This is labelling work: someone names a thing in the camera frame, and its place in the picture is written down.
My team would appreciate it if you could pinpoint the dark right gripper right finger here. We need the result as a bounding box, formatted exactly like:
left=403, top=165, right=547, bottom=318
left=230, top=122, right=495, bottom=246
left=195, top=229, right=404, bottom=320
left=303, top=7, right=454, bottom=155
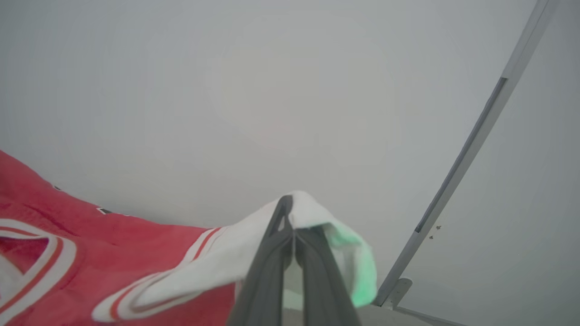
left=295, top=225, right=363, bottom=326

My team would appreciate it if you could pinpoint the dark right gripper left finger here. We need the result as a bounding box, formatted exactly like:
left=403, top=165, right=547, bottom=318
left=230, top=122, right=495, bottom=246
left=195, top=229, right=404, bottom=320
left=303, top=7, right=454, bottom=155
left=227, top=195, right=295, bottom=326

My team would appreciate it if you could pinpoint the red and white jersey garment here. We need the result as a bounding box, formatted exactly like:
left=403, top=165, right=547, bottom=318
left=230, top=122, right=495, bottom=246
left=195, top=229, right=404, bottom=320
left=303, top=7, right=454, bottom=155
left=0, top=149, right=377, bottom=326

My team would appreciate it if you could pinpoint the grey metal wall post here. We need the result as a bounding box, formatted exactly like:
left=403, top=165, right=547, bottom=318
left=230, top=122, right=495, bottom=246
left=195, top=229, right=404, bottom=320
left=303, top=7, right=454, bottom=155
left=374, top=0, right=560, bottom=309

